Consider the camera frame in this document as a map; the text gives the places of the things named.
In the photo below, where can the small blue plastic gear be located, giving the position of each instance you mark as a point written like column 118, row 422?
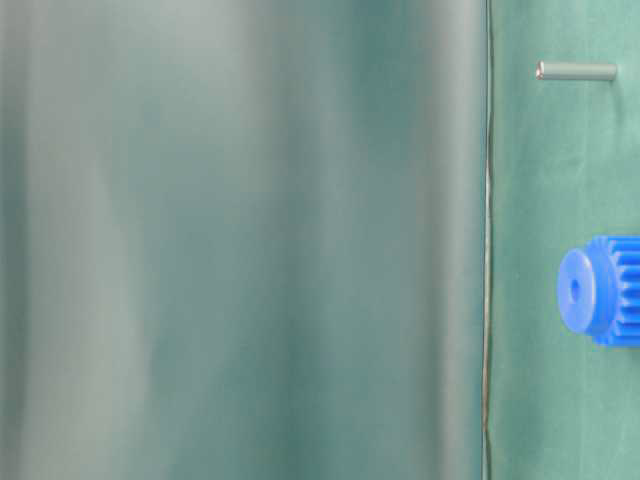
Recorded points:
column 598, row 290

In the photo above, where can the grey metal shaft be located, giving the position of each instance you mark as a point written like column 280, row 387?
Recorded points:
column 567, row 71

